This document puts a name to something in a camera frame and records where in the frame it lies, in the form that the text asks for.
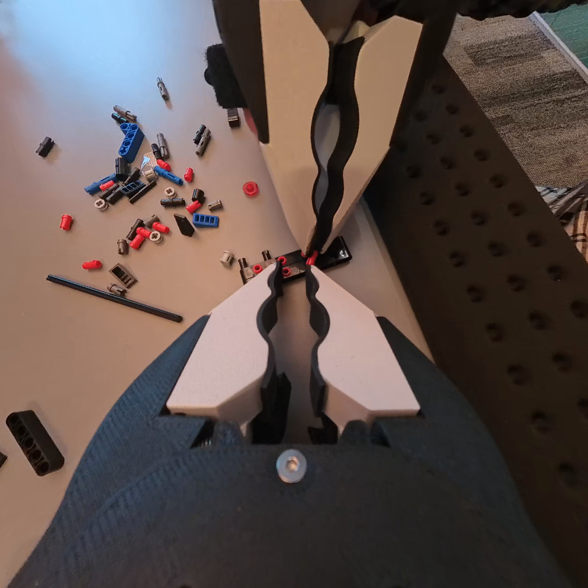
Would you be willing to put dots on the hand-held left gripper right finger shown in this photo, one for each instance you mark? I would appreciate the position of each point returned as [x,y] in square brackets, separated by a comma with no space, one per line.
[367,367]

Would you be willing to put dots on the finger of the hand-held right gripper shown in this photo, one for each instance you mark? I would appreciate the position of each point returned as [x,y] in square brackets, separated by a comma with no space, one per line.
[386,92]
[289,92]

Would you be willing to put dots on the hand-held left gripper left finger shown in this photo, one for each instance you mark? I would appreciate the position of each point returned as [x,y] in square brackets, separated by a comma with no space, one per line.
[220,367]

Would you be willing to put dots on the black beam assembly red pins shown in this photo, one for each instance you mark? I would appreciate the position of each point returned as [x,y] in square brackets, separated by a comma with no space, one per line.
[337,255]

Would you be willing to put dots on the red connector pin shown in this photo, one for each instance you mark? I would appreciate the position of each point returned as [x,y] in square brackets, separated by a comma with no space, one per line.
[92,264]
[312,259]
[66,222]

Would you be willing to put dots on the light grey desk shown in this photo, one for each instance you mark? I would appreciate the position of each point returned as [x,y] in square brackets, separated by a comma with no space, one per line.
[92,358]

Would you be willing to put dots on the small red round bush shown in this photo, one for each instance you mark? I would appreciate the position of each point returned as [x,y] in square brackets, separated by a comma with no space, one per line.
[250,188]

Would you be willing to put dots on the light grey small connector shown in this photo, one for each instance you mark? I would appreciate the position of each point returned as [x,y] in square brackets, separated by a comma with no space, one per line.
[226,257]

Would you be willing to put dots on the long black axle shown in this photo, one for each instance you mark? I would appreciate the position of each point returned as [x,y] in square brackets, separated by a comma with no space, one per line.
[115,297]

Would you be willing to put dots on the small grey pin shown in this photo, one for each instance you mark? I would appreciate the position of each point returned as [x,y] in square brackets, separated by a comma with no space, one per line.
[116,289]

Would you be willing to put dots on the black grille slope brick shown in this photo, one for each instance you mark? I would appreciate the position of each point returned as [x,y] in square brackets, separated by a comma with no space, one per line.
[123,275]

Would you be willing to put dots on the dark dimpled panel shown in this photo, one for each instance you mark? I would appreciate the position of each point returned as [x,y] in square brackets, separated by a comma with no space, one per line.
[482,275]

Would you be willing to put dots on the pile of small toy bricks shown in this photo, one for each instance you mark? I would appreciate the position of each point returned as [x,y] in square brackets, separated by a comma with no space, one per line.
[205,220]

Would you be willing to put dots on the black short beam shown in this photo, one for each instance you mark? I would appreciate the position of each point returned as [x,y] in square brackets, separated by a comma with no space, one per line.
[34,443]

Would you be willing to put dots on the person's plaid trousers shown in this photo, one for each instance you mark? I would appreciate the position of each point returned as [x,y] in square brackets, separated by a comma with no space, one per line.
[569,216]

